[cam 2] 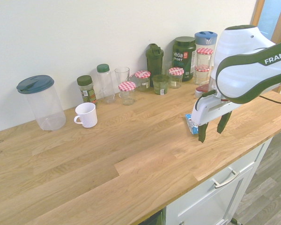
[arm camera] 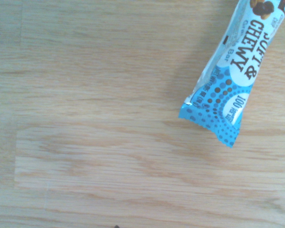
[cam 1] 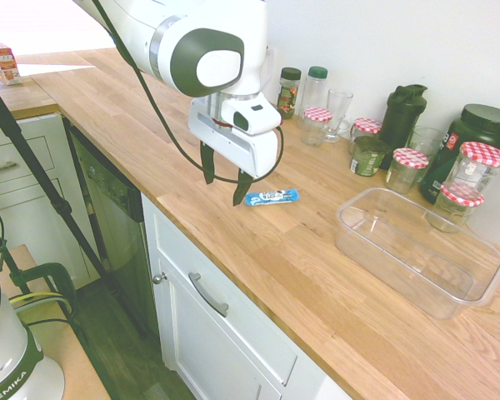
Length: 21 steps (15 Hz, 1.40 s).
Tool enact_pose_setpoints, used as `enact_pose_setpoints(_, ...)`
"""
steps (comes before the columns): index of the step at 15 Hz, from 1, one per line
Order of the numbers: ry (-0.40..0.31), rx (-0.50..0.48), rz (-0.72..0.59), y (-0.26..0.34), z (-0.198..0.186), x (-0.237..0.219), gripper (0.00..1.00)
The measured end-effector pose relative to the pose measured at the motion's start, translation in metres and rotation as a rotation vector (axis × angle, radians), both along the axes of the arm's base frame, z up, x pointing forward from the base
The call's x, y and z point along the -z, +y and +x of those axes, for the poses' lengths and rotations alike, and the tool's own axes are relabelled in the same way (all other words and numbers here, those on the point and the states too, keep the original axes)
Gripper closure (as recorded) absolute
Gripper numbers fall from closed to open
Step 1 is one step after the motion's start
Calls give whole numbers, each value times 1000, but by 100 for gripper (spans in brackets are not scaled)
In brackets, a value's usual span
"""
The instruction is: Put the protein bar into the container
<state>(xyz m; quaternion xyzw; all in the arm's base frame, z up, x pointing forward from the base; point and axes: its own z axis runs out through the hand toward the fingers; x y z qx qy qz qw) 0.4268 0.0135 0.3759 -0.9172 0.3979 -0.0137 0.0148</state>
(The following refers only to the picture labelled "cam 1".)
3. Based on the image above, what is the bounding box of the dark Vega protein tub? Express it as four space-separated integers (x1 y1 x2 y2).
418 103 500 205

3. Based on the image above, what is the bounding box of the white base cabinet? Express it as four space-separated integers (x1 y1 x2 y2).
141 193 359 400

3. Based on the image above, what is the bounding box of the green clamp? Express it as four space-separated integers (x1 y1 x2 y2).
22 262 78 330

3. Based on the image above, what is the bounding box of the blue protein bar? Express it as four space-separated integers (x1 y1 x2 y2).
244 188 302 208

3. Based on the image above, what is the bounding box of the spice jar with dark lid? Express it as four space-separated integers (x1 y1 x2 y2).
277 67 303 121

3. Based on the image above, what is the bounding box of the orange and white carton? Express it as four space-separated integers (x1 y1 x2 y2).
0 41 25 88

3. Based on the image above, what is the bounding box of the black tripod leg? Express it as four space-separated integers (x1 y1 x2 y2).
0 70 149 338

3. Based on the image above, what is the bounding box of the jar with green contents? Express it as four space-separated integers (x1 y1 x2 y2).
348 136 391 178

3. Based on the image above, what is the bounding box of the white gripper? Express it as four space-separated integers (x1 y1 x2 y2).
187 96 283 208

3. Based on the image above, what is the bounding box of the clear bottle with green lid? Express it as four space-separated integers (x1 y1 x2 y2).
297 65 329 130

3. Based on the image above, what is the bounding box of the yellow cable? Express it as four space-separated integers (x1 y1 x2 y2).
8 291 73 313

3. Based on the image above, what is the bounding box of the white drawer cabinet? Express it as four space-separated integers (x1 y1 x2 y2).
0 112 105 293

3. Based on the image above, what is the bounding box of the glass jar red checkered lid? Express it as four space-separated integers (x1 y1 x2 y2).
383 147 430 195
348 117 383 155
441 141 500 201
425 184 485 233
300 107 333 147

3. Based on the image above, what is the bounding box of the tall clear handled glass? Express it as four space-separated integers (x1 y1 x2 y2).
324 88 354 144

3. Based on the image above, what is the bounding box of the wooden robot table board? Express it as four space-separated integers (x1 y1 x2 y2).
0 244 112 400

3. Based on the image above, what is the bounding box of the clear glass tumbler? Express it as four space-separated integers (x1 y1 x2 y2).
407 125 446 184

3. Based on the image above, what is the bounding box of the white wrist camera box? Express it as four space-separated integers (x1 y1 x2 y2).
222 93 283 137

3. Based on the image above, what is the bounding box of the black shaker bottle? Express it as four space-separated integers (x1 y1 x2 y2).
377 83 429 171

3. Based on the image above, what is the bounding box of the black dishwasher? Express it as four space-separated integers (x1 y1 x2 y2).
64 120 159 338

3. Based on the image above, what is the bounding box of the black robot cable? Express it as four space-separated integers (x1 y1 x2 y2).
89 0 285 184

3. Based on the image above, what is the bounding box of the clear rectangular plastic container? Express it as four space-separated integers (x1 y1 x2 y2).
335 187 500 321

